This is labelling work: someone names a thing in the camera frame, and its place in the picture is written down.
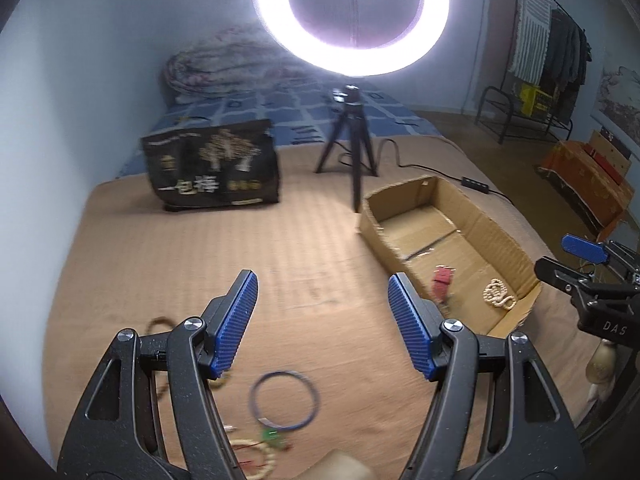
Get blue thin bangle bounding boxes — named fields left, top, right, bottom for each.
left=248, top=370, right=321, bottom=432

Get small pearl bead bracelet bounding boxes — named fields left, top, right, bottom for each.
left=482, top=277, right=516, bottom=311

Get cream bead bracelet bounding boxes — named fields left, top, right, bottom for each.
left=226, top=435, right=279, bottom=478

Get right gloved hand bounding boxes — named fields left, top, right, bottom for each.
left=586, top=339, right=617, bottom=402

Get left gloved hand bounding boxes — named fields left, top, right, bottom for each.
left=294, top=450, right=378, bottom=480

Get orange wooden chest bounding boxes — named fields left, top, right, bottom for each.
left=537, top=129, right=634, bottom=242

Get brown cardboard box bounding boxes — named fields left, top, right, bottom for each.
left=359, top=177, right=541, bottom=338

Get tan blanket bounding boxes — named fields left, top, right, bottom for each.
left=43, top=146, right=597, bottom=479

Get yellow box on rack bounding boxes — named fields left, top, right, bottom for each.
left=518, top=82, right=553, bottom=119

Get dark hanging clothes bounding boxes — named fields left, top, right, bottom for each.
left=539, top=9, right=592, bottom=124

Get black tripod stand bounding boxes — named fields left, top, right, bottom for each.
left=314, top=84, right=378, bottom=214

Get black clothes rack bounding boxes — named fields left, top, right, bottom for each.
left=474, top=0, right=592, bottom=143

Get blue checkered bed sheet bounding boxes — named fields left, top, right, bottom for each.
left=150, top=78, right=439, bottom=148

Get white striped towel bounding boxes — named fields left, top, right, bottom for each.
left=509, top=0, right=553, bottom=86

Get folded floral quilt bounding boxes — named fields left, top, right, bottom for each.
left=163, top=22, right=314, bottom=101

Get landscape wall painting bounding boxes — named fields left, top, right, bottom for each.
left=594, top=53, right=639, bottom=144

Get white ring light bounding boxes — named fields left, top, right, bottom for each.
left=253, top=0, right=450, bottom=78

